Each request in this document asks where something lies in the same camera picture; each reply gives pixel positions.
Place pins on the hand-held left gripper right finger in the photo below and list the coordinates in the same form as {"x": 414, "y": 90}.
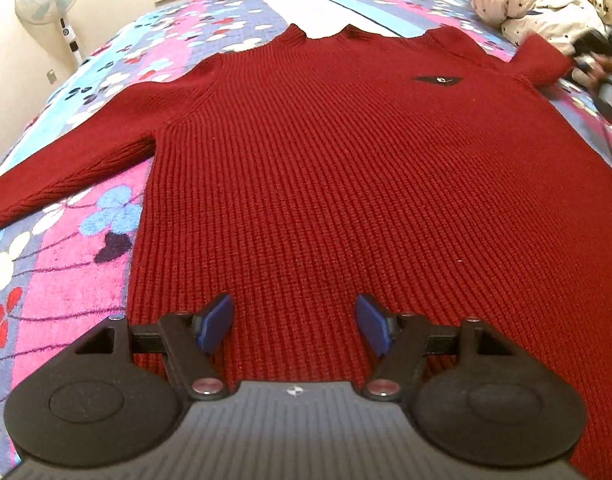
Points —
{"x": 373, "y": 322}

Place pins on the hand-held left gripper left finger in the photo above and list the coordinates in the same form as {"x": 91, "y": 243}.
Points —
{"x": 213, "y": 322}

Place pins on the red knitted sweater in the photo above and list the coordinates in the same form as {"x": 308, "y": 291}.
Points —
{"x": 336, "y": 185}

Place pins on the star print quilt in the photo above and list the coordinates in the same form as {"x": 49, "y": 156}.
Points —
{"x": 530, "y": 0}

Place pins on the floral striped blanket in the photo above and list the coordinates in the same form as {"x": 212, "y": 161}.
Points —
{"x": 71, "y": 260}

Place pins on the white wall socket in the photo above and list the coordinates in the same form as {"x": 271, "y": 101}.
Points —
{"x": 51, "y": 76}

